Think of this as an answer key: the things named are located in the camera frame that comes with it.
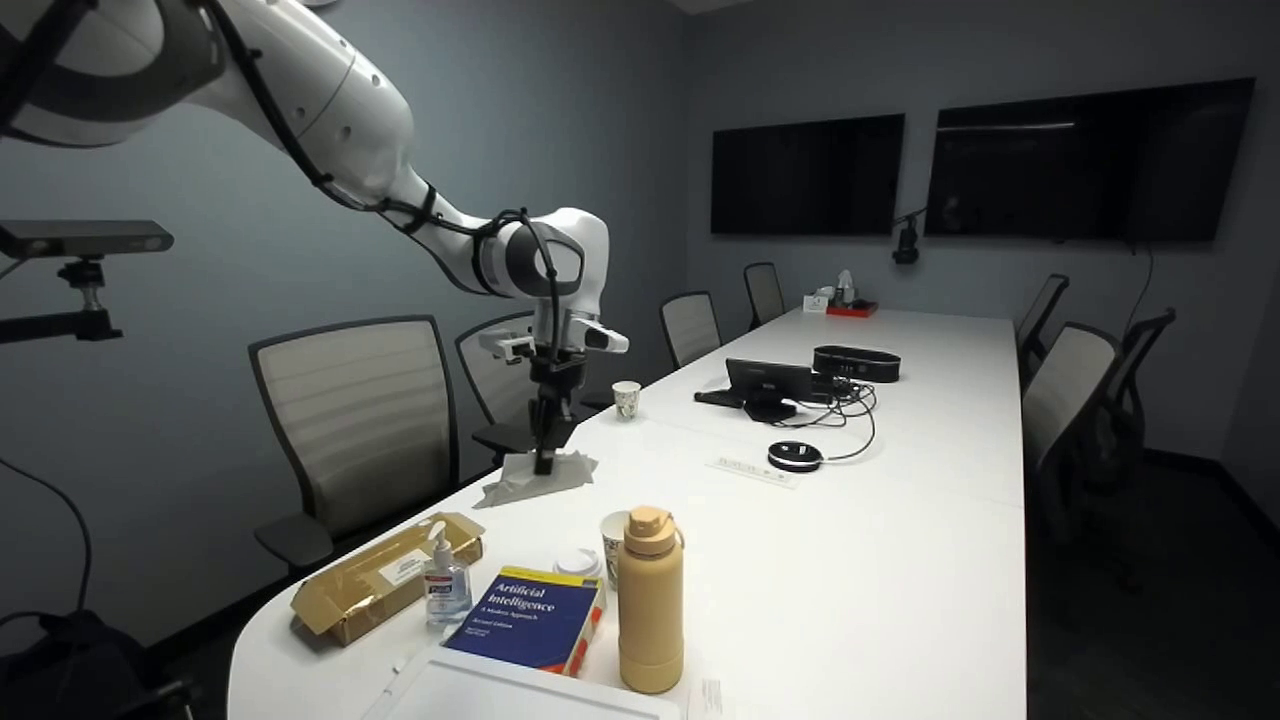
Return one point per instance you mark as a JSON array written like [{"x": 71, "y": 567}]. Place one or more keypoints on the black device box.
[{"x": 856, "y": 361}]

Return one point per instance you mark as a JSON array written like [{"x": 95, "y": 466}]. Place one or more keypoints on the clear hand sanitizer bottle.
[{"x": 444, "y": 583}]

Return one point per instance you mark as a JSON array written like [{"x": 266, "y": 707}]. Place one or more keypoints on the beige bottle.
[{"x": 651, "y": 584}]

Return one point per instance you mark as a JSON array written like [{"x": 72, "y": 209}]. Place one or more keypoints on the right near office chair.
[{"x": 1080, "y": 376}]

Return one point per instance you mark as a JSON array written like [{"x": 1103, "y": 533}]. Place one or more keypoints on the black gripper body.
[{"x": 553, "y": 376}]

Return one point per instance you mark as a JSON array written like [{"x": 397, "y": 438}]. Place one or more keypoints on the white cup lid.
[{"x": 579, "y": 562}]

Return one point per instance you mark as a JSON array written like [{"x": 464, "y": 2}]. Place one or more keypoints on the blue textbook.
[{"x": 532, "y": 617}]

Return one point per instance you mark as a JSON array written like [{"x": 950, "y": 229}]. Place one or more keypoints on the far white paper cup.
[{"x": 624, "y": 399}]

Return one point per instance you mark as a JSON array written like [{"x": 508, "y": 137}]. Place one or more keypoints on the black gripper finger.
[{"x": 547, "y": 442}]

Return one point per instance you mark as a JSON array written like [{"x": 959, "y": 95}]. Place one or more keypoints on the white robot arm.
[{"x": 90, "y": 75}]

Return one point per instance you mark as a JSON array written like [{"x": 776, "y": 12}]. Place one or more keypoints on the right far office chair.
[{"x": 1035, "y": 321}]

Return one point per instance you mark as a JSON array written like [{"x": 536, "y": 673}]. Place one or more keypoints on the red tray with bottles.
[{"x": 842, "y": 298}]

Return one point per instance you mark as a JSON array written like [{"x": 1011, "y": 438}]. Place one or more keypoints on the grey office chair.
[
  {"x": 690, "y": 324},
  {"x": 766, "y": 298},
  {"x": 367, "y": 422},
  {"x": 498, "y": 366}
]

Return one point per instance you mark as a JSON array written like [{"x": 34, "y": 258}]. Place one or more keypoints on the brown cardboard box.
[{"x": 377, "y": 583}]

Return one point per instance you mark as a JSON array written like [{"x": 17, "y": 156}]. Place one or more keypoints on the left wall television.
[{"x": 817, "y": 176}]

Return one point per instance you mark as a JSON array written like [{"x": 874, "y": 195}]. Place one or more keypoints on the right wall television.
[{"x": 1141, "y": 166}]

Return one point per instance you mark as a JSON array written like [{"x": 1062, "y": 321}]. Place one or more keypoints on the wall television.
[
  {"x": 1141, "y": 166},
  {"x": 817, "y": 176}
]

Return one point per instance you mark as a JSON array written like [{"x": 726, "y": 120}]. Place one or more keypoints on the black round speaker puck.
[{"x": 792, "y": 457}]

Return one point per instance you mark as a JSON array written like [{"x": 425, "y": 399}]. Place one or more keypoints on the white plastic storage bin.
[{"x": 458, "y": 684}]

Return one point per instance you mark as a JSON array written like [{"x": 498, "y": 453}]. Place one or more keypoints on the camera on stand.
[{"x": 83, "y": 249}]

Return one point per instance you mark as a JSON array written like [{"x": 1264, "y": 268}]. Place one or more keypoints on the near grey office chair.
[{"x": 367, "y": 422}]

